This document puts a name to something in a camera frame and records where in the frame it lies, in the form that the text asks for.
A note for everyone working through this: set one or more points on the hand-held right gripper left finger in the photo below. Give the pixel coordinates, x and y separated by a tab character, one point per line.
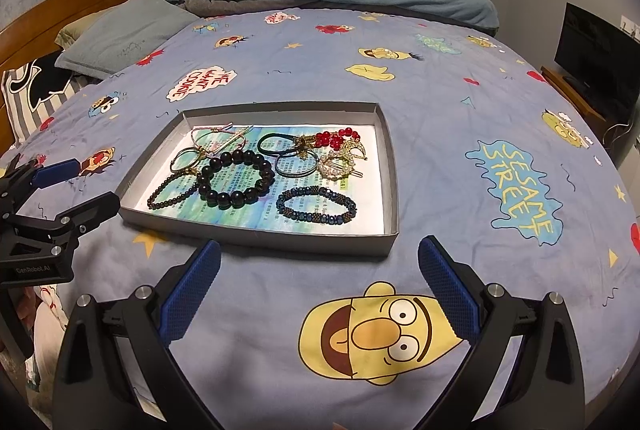
195	290

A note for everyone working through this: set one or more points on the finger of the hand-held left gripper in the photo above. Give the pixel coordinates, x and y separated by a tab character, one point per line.
85	210
55	172

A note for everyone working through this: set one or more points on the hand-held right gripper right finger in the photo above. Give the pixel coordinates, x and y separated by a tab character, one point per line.
450	290

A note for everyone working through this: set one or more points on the grey cardboard tray box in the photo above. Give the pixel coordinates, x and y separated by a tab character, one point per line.
250	235

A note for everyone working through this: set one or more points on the pearl hair clip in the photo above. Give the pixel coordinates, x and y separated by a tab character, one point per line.
330	165

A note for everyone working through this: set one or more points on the gold crescent jewelry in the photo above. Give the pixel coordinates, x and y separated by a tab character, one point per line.
356	151

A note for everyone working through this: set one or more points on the striped black and white pillow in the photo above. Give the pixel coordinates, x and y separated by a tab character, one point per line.
30	110

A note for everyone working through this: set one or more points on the blue cartoon printed bedsheet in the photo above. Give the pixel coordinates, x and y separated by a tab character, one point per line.
450	210

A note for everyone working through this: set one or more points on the printed paper sheet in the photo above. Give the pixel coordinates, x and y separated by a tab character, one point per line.
260	221

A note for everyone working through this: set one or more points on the olive pillow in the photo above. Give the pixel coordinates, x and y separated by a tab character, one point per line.
80	28

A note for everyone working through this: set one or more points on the grey pillow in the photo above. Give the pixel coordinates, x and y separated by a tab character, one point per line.
125	35

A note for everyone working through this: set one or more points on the wooden television stand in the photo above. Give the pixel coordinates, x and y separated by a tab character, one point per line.
565	90

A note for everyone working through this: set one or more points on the grey-brown folded blanket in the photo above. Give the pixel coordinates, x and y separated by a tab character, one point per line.
225	6

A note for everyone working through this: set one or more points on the black television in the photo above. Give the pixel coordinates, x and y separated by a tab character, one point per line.
595	50

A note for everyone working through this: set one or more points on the white wall outlets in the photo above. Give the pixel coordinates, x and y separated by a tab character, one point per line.
630	25

